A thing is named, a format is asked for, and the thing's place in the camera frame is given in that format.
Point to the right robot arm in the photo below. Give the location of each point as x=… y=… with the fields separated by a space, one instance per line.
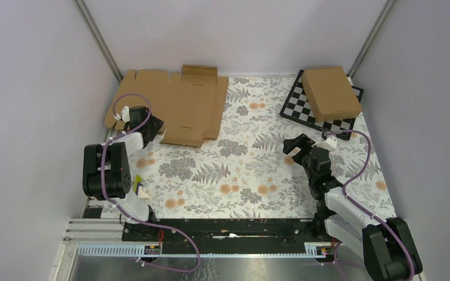
x=385 y=244

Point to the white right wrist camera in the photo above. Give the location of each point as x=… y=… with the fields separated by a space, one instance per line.
x=330 y=143

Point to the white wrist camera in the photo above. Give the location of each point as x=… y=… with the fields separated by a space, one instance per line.
x=330 y=143
x=124 y=115

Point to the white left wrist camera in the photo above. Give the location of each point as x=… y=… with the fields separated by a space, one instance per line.
x=124 y=115

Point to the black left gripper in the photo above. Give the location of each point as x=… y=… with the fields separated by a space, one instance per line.
x=157 y=124

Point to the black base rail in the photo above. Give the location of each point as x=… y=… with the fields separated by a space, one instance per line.
x=281 y=236

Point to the closed brown cardboard box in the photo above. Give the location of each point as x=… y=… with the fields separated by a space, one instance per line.
x=329 y=94

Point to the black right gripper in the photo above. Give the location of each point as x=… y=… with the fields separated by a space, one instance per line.
x=303 y=141

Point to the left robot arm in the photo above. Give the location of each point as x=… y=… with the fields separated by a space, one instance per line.
x=106 y=172

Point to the floral patterned table mat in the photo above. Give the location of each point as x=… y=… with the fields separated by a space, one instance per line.
x=241 y=174

